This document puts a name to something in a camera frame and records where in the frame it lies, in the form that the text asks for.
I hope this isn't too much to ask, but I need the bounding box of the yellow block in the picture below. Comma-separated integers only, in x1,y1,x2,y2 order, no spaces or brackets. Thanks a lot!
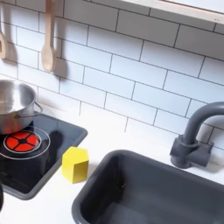
60,146,90,185

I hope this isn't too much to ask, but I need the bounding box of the black stove top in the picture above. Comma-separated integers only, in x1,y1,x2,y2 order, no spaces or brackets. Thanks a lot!
0,113,88,201

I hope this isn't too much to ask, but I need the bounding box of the dark grey tap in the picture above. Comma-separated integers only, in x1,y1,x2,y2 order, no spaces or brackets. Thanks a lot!
169,101,224,170

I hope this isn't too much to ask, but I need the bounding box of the wooden spoon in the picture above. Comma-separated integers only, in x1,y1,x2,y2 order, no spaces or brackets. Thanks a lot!
40,0,57,74

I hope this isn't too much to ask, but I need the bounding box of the dark grey sink basin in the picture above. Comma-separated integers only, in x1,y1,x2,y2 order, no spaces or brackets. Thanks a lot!
71,149,224,224

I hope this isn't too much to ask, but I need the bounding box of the steel pot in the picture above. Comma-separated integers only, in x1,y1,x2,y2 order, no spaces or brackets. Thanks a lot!
0,80,44,136

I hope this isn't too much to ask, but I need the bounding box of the white wooden shelf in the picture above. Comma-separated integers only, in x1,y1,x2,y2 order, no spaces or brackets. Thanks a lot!
120,0,224,25

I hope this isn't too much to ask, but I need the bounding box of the wooden spatula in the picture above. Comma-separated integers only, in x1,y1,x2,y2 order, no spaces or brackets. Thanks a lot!
0,29,7,60

